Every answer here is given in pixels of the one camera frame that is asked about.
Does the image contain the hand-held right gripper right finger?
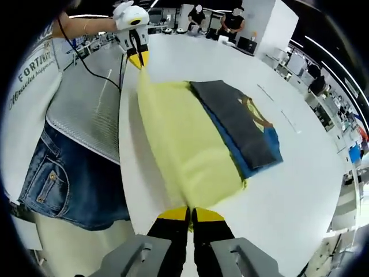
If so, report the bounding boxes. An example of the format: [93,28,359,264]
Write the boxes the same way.
[191,207,286,277]

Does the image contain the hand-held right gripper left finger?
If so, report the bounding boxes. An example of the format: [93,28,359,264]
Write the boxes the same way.
[97,205,191,277]

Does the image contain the yellow garment blue grey sleeves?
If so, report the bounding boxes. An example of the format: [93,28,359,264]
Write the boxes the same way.
[135,68,284,234]

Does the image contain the black box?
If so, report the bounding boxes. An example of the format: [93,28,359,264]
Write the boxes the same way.
[235,36,258,56]

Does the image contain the person's blue jeans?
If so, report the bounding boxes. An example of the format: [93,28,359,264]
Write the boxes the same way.
[17,121,132,231]

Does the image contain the white square pillar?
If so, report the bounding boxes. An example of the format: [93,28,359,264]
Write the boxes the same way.
[241,0,300,62]

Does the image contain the blue storage bin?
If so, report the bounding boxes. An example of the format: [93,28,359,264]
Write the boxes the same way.
[349,143,363,164]

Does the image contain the black cable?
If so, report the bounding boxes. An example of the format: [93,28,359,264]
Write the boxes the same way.
[57,16,127,93]

